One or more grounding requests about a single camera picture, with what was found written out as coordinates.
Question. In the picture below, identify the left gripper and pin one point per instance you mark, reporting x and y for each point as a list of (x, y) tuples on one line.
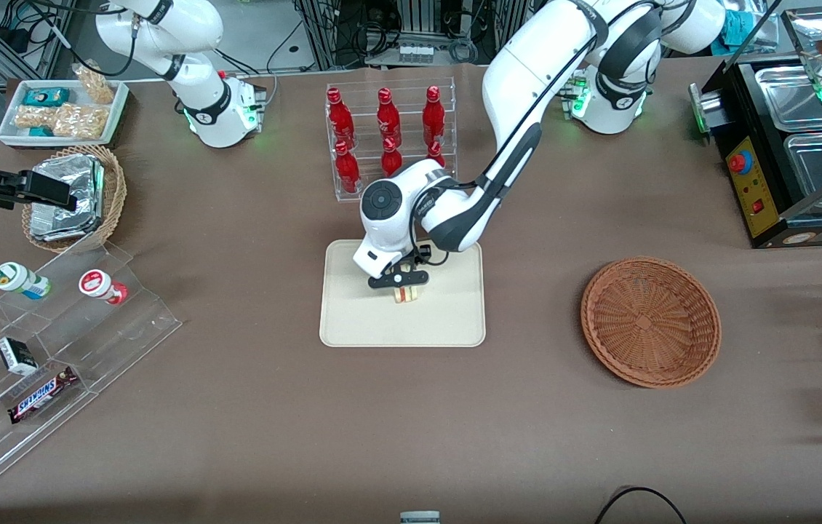
[(408, 257)]

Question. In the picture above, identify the layered sandwich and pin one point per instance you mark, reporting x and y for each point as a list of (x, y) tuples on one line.
[(406, 295)]

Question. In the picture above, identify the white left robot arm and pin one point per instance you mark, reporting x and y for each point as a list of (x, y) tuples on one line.
[(520, 80)]

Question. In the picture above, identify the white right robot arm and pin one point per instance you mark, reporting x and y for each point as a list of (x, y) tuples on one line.
[(200, 65)]

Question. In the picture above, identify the cream plastic tray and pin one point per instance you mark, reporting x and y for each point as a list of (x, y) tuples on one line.
[(447, 313)]

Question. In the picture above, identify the white rectangular snack tray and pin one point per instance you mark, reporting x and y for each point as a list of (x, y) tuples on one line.
[(11, 135)]

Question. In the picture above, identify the tan wicker basket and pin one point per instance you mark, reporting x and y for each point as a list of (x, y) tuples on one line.
[(114, 196)]

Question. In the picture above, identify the round brown wicker basket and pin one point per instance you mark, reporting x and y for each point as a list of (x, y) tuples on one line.
[(651, 320)]

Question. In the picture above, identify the silver foil wrapped packs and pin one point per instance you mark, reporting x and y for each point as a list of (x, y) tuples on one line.
[(69, 196)]

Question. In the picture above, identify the small teal packet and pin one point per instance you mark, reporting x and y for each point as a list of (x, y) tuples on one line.
[(41, 132)]

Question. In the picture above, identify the green lid yogurt cup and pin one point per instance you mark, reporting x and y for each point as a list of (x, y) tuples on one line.
[(14, 279)]

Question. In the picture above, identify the clear bag of puffed snacks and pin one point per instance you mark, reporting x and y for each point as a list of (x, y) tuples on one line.
[(97, 84), (69, 120)]

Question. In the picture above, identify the teal snack box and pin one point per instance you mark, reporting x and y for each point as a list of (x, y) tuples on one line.
[(46, 96)]

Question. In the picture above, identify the red lid yogurt cup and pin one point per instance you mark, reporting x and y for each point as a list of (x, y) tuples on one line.
[(100, 285)]

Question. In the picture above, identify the red soda bottle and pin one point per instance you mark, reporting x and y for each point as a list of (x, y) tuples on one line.
[(390, 160), (340, 120), (346, 171), (387, 120), (433, 116), (437, 156)]

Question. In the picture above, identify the small black white box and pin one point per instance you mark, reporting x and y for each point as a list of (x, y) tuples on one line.
[(16, 356)]

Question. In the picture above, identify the clear acrylic step display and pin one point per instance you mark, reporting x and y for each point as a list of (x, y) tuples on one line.
[(113, 349)]

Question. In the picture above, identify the clear acrylic bottle rack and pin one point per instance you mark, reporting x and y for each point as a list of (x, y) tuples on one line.
[(411, 91)]

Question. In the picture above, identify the Snickers chocolate bar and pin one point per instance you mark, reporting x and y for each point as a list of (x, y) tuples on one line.
[(42, 394)]

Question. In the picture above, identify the white power strip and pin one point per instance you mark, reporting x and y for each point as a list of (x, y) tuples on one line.
[(415, 52)]

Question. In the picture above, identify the grey device edge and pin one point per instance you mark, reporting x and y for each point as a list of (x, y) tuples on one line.
[(420, 518)]

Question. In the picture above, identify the black food warmer yellow panel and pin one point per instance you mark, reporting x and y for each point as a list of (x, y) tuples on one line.
[(767, 182)]

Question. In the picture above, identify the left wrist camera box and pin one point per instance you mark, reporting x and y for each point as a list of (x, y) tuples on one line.
[(422, 255)]

